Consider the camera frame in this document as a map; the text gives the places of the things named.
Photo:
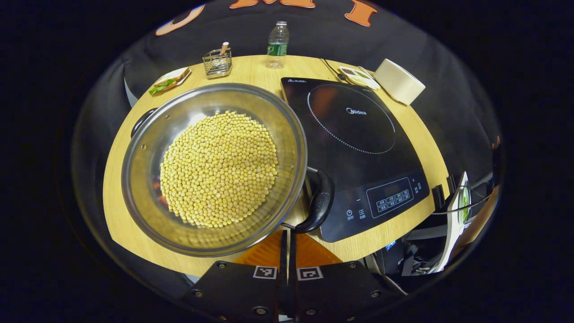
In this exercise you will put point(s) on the small white plate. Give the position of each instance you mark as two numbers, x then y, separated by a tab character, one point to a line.
186	75

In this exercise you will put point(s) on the stainless steel pot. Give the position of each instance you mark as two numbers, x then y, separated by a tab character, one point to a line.
144	179

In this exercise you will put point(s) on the white divided grain dish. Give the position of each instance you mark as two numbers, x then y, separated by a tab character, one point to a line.
358	77

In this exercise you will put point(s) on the pile of yellow soybeans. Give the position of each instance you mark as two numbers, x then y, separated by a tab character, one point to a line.
219	170

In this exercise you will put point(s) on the clear plastic water bottle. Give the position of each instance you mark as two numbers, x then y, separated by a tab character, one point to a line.
277	47

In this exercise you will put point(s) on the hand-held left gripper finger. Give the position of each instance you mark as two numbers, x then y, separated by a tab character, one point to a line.
292	255
283	255

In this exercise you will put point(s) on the white toaster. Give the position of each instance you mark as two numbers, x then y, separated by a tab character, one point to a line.
399	81

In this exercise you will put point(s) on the black induction cooktop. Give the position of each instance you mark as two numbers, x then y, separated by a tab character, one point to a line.
358	148

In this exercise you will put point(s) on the white and green object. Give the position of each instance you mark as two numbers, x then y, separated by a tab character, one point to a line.
455	220

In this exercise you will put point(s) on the small shaker bottle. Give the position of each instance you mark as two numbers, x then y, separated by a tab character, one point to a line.
223	48

